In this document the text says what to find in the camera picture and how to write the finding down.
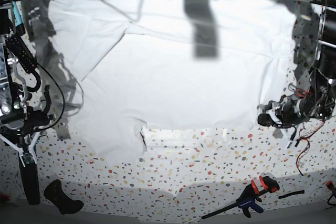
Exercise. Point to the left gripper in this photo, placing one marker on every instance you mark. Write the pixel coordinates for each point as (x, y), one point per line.
(291, 112)

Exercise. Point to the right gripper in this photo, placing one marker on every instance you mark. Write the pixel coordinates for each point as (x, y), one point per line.
(21, 123)

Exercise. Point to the white T-shirt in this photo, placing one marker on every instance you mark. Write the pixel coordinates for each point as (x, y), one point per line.
(166, 65)

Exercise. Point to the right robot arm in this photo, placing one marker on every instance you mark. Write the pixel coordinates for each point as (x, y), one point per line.
(17, 86)

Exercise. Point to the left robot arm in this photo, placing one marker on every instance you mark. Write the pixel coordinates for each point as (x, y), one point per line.
(313, 94)

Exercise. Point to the long black cylindrical case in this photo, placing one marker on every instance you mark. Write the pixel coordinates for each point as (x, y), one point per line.
(29, 176)

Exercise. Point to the black game controller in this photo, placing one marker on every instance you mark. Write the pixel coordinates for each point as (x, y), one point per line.
(55, 194)

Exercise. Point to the short black rod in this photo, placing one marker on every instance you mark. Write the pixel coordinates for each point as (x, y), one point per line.
(299, 192)

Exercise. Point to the black TV remote control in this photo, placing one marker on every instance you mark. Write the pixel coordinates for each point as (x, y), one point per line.
(17, 47)

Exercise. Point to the black and orange bar clamp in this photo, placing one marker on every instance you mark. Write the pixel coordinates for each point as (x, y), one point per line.
(249, 196)

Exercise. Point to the orange clamp at table edge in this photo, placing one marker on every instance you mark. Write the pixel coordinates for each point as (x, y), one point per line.
(331, 187)

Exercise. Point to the light blue box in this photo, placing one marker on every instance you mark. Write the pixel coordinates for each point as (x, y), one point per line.
(19, 25)

